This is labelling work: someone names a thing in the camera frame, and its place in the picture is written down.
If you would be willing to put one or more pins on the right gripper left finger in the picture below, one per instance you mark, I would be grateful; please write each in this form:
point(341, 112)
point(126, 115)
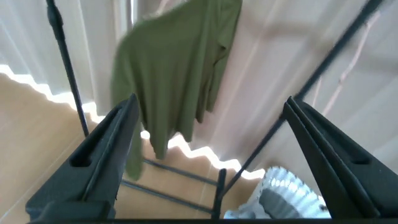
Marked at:
point(93, 180)

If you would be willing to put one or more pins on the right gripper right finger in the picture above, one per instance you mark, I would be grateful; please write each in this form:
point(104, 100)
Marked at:
point(351, 180)

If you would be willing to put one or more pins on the pink clothes hanger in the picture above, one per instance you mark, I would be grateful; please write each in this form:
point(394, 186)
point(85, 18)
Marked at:
point(348, 68)
point(161, 7)

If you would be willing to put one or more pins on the green printed shirt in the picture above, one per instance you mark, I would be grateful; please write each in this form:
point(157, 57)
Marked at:
point(171, 68)

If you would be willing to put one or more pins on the white laundry basket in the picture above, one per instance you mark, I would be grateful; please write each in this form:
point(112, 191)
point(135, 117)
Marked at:
point(289, 189)

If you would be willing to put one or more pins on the black clothes rack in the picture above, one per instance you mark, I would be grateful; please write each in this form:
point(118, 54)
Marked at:
point(66, 68)

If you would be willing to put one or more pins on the beige curtain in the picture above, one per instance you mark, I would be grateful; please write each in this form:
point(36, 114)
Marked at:
point(273, 62)

